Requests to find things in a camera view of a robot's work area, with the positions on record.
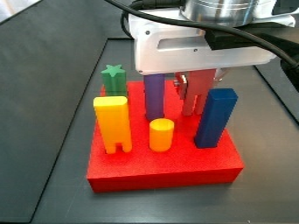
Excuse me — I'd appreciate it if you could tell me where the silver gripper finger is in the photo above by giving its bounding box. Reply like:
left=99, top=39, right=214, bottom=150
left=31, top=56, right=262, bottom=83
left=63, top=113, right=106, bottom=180
left=214, top=67, right=230, bottom=87
left=173, top=73, right=189, bottom=100

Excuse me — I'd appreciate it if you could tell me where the red double-square block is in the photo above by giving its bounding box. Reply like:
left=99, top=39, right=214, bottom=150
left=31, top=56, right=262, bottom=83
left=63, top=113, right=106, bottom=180
left=182, top=69, right=217, bottom=116

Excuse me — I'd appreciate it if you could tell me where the green star peg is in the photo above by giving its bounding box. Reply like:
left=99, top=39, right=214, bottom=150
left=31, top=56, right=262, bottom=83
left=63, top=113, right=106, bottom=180
left=101, top=65, right=127, bottom=96

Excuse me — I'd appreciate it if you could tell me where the yellow notched block peg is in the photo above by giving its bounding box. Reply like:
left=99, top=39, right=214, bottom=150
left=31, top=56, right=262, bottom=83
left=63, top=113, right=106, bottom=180
left=94, top=96, right=133, bottom=154

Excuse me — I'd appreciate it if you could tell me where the short yellow cylinder peg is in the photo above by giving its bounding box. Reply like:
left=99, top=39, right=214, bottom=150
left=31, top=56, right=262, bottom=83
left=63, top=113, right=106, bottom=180
left=150, top=118, right=174, bottom=152

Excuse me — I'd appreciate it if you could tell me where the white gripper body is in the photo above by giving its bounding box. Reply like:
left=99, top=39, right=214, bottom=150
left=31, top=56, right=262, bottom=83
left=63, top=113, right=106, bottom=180
left=129, top=15, right=277, bottom=75

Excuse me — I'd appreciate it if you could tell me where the black cable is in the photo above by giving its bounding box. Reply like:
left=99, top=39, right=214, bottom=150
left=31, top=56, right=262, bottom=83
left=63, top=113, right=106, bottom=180
left=105, top=0, right=299, bottom=88

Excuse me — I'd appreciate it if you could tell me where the red peg board base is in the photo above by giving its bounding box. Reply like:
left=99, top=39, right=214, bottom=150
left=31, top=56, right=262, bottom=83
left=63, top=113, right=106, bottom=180
left=87, top=81, right=245, bottom=193

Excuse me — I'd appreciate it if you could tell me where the purple cylinder peg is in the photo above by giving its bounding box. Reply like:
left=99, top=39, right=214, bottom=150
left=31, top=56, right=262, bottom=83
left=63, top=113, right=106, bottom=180
left=145, top=74, right=165, bottom=121

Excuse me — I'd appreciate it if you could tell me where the blue square block peg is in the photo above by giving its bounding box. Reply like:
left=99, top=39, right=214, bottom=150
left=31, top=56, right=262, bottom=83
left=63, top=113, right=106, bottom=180
left=194, top=88, right=239, bottom=148

